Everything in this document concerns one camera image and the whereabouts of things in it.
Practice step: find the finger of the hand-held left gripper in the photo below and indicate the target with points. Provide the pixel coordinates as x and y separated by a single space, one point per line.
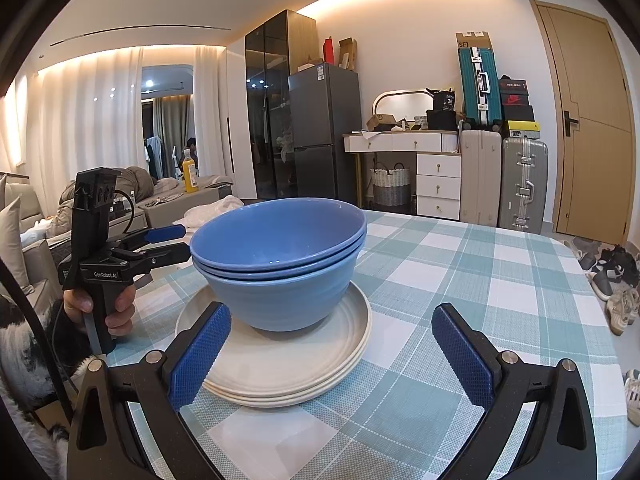
170 254
165 233

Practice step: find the small patterned cup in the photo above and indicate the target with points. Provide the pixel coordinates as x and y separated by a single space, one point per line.
421 122

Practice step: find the white plastic bag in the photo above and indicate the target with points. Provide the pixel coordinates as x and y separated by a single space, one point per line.
215 210

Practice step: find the pile of assorted shoes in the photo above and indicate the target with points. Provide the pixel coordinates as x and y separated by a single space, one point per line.
615 280

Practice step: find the cream ribbed plate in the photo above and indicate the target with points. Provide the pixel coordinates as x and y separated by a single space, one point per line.
280 355
280 396
280 403

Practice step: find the wooden door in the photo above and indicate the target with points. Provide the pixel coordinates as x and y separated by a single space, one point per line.
590 160

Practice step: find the green checked tablecloth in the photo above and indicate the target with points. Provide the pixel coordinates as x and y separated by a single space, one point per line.
450 270

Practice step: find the grey sofa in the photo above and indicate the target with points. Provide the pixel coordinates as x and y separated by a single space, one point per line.
165 212

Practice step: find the black shoe box red logo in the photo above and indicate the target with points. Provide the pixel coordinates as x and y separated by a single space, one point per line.
515 99

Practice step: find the black shoe box red label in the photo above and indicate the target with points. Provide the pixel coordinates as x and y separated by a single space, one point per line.
514 85

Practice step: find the black case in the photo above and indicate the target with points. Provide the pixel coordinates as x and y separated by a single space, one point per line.
442 120

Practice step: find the white tall cabinet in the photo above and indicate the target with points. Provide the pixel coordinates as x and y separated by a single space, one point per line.
235 135

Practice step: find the white drawer chest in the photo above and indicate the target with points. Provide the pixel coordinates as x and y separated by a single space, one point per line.
437 185

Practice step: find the grey refrigerator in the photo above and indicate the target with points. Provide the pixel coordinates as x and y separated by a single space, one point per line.
325 110

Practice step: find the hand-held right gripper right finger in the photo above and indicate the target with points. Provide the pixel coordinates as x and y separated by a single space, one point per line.
462 350

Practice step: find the white green sneaker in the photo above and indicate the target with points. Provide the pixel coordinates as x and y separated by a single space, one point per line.
632 397

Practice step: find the teal suitcase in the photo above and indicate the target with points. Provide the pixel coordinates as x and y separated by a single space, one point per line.
477 85

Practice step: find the red paper bag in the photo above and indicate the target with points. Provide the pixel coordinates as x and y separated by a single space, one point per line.
329 50

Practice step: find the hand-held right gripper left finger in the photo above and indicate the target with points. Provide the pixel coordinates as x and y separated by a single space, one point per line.
200 355

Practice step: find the white sheer curtain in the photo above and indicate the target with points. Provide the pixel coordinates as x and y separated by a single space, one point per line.
75 120
210 110

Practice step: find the rounded vanity mirror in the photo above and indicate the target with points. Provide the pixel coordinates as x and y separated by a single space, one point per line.
400 105

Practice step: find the dark glass cabinet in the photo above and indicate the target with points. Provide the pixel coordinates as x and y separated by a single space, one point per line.
265 110

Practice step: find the beige padded coat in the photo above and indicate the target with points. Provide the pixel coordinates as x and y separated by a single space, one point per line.
110 185

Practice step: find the grey curtain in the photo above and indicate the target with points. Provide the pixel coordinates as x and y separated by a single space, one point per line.
175 125

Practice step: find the person's fuzzy clothing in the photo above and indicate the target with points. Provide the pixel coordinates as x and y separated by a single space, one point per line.
20 320

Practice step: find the person's left forearm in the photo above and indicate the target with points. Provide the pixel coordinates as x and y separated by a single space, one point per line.
65 345

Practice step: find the white vanity desk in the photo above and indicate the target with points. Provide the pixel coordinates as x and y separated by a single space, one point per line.
400 141

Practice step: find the silver suitcase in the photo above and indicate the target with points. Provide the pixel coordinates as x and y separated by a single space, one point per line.
522 185

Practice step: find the orange juice bottle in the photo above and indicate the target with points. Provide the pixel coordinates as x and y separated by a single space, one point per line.
190 175

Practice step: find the flat cardboard box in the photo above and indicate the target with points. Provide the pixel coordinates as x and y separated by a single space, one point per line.
348 55

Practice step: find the woven laundry basket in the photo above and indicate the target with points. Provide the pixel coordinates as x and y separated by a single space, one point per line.
390 185

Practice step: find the open cardboard box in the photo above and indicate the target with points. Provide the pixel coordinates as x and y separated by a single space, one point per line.
382 122

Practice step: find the beige suitcase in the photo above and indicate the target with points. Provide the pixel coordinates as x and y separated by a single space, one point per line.
480 180

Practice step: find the person's left hand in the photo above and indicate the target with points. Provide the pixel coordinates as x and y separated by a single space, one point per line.
122 315

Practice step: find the black printed bag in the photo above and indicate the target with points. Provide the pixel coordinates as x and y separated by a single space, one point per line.
444 101

